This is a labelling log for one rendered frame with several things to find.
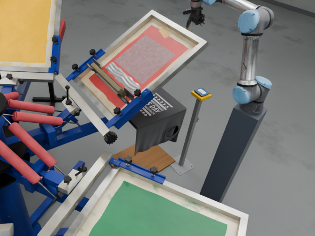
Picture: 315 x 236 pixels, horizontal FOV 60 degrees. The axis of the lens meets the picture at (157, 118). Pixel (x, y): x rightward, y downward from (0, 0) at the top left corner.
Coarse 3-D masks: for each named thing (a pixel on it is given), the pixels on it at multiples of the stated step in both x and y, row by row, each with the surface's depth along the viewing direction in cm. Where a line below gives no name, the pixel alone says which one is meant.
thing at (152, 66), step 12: (156, 48) 188; (168, 48) 185; (180, 48) 181; (144, 60) 186; (156, 60) 183; (168, 60) 179; (132, 72) 184; (144, 72) 181; (156, 72) 178; (120, 84) 182; (144, 84) 176; (108, 96) 180; (120, 108) 172
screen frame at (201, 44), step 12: (156, 12) 202; (144, 24) 204; (168, 24) 191; (120, 36) 201; (192, 36) 179; (108, 48) 198; (204, 48) 175; (180, 60) 171; (84, 72) 195; (168, 72) 170; (156, 84) 168
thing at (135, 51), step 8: (144, 32) 200; (152, 32) 197; (136, 40) 198; (144, 40) 196; (152, 40) 193; (160, 40) 191; (128, 48) 197; (136, 48) 194; (144, 48) 192; (152, 48) 189; (120, 56) 195; (128, 56) 193; (136, 56) 190; (144, 56) 188; (120, 64) 191; (128, 64) 189; (96, 80) 191; (104, 88) 185
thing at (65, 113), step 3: (66, 108) 174; (63, 111) 174; (66, 111) 173; (60, 114) 173; (63, 114) 172; (66, 114) 172; (69, 114) 172; (60, 117) 172; (63, 117) 171; (66, 117) 171; (63, 120) 171; (66, 120) 173; (69, 120) 174; (63, 123) 173; (66, 123) 174
